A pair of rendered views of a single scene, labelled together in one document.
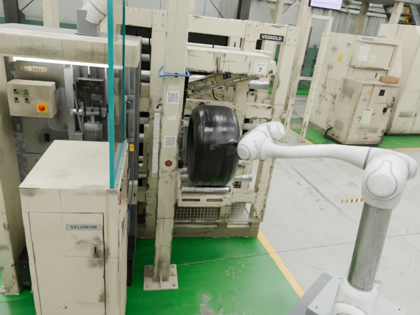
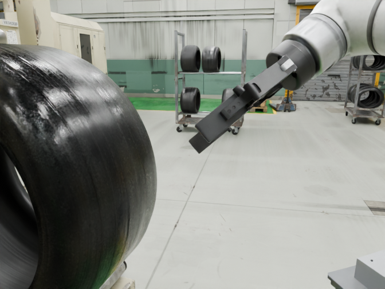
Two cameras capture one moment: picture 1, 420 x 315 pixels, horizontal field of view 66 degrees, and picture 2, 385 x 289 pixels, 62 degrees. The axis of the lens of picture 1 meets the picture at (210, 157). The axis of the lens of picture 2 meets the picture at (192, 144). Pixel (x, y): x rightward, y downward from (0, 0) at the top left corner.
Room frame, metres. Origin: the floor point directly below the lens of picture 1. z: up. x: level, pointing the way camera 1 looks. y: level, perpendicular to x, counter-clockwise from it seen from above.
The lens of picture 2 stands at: (1.47, 0.36, 1.42)
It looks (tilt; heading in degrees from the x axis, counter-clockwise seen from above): 15 degrees down; 301
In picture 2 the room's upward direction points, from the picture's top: straight up
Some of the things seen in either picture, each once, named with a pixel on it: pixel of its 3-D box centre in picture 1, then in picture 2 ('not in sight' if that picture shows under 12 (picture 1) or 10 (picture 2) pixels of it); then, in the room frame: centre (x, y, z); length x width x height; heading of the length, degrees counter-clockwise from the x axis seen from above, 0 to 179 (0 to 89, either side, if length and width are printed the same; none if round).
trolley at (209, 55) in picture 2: not in sight; (210, 82); (4.44, -5.26, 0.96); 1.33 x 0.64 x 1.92; 18
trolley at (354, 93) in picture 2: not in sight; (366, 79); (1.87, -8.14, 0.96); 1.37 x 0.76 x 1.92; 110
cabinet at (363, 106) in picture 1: (361, 112); not in sight; (6.26, -2.82, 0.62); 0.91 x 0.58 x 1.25; 110
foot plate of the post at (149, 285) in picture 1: (160, 275); not in sight; (2.04, 0.28, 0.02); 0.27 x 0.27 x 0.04; 12
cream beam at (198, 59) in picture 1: (224, 61); not in sight; (2.43, -0.02, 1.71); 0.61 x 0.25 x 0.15; 102
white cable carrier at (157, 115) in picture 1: (156, 142); not in sight; (1.99, 0.36, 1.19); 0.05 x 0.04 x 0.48; 12
